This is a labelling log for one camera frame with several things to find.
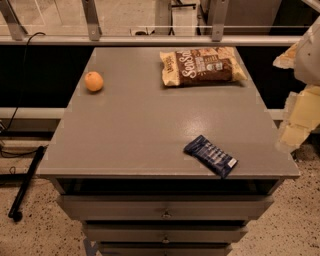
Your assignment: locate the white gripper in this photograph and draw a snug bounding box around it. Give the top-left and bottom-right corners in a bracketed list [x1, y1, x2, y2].
[273, 16, 320, 153]

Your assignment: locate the orange fruit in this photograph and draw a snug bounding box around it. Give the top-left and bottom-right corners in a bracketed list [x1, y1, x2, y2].
[84, 71, 104, 92]

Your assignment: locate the blue rxbar blueberry bar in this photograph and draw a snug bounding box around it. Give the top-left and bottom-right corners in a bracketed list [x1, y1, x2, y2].
[183, 135, 238, 179]

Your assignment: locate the brown sea salt chip bag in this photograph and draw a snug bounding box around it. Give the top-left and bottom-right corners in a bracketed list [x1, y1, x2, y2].
[160, 47, 247, 87]

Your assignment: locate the grey drawer cabinet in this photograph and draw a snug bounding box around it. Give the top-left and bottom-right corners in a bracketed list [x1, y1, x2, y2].
[36, 46, 301, 256]

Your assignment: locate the middle grey drawer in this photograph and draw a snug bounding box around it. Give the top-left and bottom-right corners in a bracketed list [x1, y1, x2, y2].
[83, 222, 248, 244]

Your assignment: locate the grey drawer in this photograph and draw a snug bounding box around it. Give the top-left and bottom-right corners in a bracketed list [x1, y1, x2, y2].
[98, 243, 232, 256]
[83, 222, 248, 244]
[58, 195, 274, 221]

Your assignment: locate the bottom grey drawer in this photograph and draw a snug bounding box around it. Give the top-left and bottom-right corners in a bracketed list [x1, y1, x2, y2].
[98, 243, 232, 256]

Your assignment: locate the top grey drawer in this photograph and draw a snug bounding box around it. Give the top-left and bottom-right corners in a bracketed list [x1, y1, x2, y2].
[58, 195, 274, 221]

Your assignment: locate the grey metal railing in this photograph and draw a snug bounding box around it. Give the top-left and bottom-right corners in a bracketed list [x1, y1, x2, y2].
[0, 0, 300, 47]

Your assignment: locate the black pole with wheel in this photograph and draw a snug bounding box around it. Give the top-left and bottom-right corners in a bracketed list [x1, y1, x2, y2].
[8, 146, 45, 222]

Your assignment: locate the black cable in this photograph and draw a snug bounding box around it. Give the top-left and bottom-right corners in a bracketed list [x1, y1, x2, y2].
[0, 31, 47, 159]

